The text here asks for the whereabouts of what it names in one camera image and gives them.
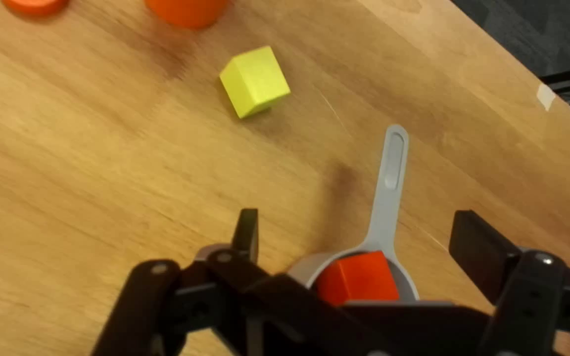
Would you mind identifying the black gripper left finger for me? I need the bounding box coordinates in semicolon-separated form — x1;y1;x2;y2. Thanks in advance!
89;207;340;356

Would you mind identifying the gray measuring cup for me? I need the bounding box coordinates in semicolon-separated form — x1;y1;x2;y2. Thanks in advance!
289;124;419;302

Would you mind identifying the orange disk beside cup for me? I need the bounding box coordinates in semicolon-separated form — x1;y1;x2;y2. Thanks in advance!
2;0;69;18

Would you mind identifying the orange plastic cup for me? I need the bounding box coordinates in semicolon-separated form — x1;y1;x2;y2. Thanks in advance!
144;0;229;29

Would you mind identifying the red cube block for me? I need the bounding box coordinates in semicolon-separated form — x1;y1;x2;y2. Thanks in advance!
313;251;400;306

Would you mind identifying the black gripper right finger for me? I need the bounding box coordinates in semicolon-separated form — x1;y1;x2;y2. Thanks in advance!
449;209;570;356

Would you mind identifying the yellow cube block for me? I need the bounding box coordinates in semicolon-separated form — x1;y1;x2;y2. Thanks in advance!
220;45;291;118

